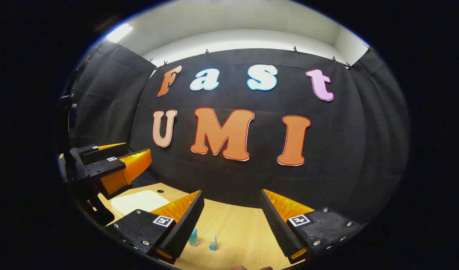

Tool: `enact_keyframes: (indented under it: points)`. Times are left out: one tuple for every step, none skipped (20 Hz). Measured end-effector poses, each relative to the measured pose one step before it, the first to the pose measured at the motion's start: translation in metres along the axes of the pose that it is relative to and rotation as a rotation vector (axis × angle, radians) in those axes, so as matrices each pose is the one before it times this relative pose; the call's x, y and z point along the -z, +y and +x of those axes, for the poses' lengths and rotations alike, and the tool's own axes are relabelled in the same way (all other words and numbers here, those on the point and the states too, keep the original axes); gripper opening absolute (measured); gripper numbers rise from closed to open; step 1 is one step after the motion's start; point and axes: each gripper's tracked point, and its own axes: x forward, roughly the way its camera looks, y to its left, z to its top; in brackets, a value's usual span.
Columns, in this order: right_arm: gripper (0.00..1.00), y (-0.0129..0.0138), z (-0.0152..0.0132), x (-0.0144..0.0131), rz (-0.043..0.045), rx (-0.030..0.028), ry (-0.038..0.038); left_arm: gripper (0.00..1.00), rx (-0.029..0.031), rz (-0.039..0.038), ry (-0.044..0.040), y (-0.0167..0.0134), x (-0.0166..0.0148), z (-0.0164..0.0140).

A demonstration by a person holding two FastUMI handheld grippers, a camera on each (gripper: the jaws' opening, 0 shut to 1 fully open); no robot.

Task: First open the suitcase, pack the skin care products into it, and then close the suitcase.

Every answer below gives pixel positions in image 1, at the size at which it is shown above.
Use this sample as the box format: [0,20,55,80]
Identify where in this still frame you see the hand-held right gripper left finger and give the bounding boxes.
[104,190,205,265]

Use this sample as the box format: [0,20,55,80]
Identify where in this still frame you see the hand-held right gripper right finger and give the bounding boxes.
[260,189,367,265]

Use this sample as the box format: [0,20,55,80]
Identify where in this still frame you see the black backdrop cloth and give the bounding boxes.
[66,39,410,225]

